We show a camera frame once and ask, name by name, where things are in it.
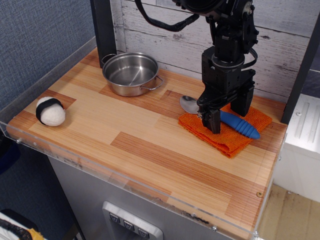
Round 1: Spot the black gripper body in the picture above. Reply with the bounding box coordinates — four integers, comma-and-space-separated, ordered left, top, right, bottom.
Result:
197, 47, 256, 110

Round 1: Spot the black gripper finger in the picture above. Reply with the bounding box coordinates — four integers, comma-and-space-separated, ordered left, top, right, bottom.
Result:
230, 87, 254, 117
198, 109, 221, 134

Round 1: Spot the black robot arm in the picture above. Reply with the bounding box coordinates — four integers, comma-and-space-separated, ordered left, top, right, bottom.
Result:
175, 0, 259, 134

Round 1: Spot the orange folded cloth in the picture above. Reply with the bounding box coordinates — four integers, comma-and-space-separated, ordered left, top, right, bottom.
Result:
178, 104, 272, 158

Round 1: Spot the white grooved side cabinet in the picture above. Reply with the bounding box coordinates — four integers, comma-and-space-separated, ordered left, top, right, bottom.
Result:
273, 94, 320, 202

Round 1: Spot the stainless steel pot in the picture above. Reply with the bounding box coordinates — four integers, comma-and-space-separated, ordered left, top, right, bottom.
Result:
101, 52, 164, 97

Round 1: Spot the silver dispenser button panel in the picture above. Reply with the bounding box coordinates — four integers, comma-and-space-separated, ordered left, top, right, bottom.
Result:
102, 201, 164, 240

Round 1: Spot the grey toy fridge cabinet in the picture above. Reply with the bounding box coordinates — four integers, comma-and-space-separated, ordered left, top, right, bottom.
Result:
48, 156, 241, 240

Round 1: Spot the white black plush ball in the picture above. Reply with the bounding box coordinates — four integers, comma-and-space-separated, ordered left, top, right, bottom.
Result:
35, 96, 66, 127

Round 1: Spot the yellow object bottom left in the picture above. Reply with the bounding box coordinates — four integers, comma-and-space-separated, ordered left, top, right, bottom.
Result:
27, 228, 45, 240

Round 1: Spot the black right vertical post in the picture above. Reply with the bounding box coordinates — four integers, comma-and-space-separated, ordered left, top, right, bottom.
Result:
280, 15, 320, 125

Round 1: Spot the black vertical post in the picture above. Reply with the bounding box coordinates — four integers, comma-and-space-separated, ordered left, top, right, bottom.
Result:
280, 15, 320, 125
90, 0, 117, 68

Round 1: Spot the black braided cable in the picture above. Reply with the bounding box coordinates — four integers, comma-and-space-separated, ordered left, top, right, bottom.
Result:
134, 0, 200, 33

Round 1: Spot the black left vertical post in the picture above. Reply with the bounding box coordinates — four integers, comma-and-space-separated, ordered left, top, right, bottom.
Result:
90, 0, 117, 68

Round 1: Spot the clear acrylic guard rail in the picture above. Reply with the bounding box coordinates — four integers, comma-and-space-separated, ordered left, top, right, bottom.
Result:
0, 38, 287, 240

